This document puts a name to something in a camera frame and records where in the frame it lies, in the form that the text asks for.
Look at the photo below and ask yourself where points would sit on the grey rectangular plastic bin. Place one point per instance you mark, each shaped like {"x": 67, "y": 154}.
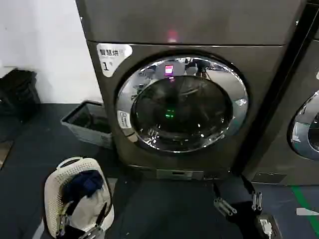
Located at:
{"x": 87, "y": 129}

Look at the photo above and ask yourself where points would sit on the dark blue garment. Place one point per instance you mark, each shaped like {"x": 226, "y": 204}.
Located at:
{"x": 86, "y": 183}

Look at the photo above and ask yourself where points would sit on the grey dryer without label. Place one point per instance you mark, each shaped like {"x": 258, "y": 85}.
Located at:
{"x": 286, "y": 104}

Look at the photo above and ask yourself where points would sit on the grey dryer with number label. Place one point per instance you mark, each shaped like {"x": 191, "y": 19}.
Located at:
{"x": 189, "y": 22}

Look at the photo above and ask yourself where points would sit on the small white door sticker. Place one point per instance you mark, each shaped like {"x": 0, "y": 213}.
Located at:
{"x": 125, "y": 120}

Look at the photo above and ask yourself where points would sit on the round chrome-rimmed dryer door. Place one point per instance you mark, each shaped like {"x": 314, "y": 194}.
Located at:
{"x": 302, "y": 129}

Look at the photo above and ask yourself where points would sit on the round glass dryer door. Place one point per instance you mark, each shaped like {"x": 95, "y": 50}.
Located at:
{"x": 182, "y": 109}

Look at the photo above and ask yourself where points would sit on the white garment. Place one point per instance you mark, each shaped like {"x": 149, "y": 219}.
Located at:
{"x": 87, "y": 209}

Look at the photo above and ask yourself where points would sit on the green floor tape strip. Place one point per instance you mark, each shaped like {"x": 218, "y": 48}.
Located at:
{"x": 305, "y": 206}

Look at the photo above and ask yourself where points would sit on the black stacked crate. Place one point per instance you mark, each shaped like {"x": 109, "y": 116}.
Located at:
{"x": 18, "y": 94}

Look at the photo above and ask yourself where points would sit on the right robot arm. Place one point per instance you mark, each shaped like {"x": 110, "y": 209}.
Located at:
{"x": 266, "y": 226}

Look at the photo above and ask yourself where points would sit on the white perforated laundry basket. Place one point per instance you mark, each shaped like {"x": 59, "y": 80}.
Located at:
{"x": 53, "y": 191}

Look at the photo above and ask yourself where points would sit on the white number label sticker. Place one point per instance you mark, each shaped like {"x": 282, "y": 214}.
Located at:
{"x": 109, "y": 53}

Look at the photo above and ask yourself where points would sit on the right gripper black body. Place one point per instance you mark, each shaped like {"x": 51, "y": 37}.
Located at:
{"x": 245, "y": 219}

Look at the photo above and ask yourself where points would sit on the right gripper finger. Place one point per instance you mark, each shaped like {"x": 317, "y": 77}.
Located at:
{"x": 256, "y": 200}
{"x": 224, "y": 205}

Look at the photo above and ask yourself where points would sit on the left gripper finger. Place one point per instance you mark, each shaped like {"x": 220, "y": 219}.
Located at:
{"x": 101, "y": 214}
{"x": 65, "y": 214}

